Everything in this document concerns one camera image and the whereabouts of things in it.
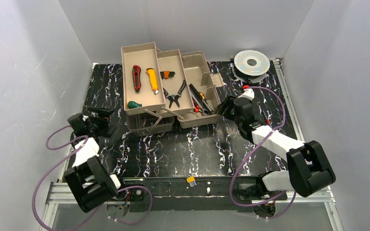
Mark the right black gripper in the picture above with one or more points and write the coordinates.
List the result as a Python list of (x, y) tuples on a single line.
[(229, 108)]

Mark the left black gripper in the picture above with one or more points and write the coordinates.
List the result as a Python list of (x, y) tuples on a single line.
[(96, 119)]

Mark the yellow black screwdriver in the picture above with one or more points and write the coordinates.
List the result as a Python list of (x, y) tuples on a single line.
[(205, 102)]

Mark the green stubby screwdriver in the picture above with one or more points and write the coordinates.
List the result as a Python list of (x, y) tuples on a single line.
[(133, 104)]

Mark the black handled hammer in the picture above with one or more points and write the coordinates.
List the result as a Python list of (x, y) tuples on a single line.
[(194, 91)]

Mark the black grey wire stripper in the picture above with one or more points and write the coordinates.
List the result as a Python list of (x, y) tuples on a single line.
[(173, 98)]

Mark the red utility knife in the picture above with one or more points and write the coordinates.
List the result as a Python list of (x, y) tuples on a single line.
[(136, 74)]

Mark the yellow utility knife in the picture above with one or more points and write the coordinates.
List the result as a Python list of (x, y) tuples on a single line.
[(153, 80)]

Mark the beige plastic tool box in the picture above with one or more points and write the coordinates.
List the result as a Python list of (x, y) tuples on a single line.
[(155, 116)]

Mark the orange hex key set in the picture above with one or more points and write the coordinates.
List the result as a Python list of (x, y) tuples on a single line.
[(167, 74)]

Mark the silver combination wrench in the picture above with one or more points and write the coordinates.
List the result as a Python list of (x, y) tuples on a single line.
[(204, 110)]

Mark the orange handled pliers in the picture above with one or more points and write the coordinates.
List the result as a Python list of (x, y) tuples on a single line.
[(197, 109)]

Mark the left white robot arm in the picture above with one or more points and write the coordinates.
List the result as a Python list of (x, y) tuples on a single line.
[(88, 180)]

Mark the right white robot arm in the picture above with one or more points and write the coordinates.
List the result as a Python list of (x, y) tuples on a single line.
[(309, 169)]

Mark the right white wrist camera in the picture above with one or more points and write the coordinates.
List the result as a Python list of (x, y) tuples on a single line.
[(248, 93)]

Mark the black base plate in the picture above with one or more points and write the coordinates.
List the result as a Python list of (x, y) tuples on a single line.
[(210, 193)]

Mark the aluminium frame rail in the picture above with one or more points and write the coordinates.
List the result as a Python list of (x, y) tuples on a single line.
[(193, 164)]

